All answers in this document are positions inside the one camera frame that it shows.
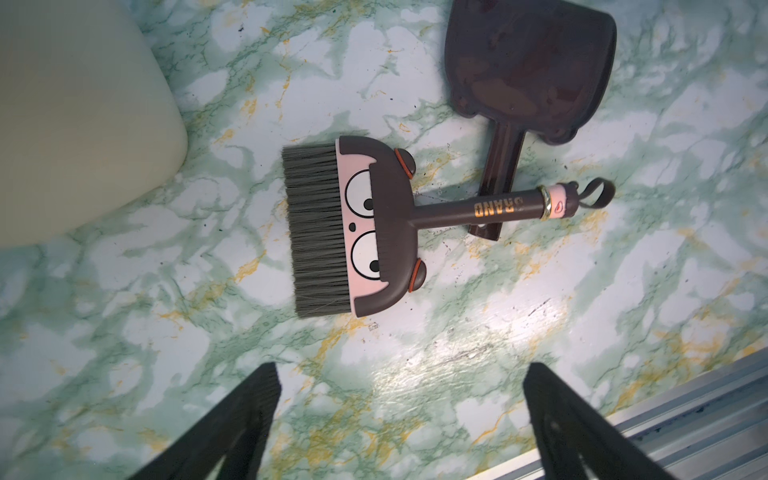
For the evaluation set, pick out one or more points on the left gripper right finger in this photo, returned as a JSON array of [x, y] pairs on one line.
[[572, 437]]

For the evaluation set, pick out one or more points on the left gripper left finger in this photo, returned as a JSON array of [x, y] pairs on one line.
[[232, 436]]

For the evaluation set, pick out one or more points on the cartoon face hand brush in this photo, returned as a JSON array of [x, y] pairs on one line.
[[354, 225]]

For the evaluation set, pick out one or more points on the black dustpan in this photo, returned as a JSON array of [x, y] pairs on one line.
[[537, 67]]

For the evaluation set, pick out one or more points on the beige trash bin with liner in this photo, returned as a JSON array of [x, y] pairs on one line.
[[88, 121]]

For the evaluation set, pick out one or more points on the aluminium frame rail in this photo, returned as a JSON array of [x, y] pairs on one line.
[[713, 427]]

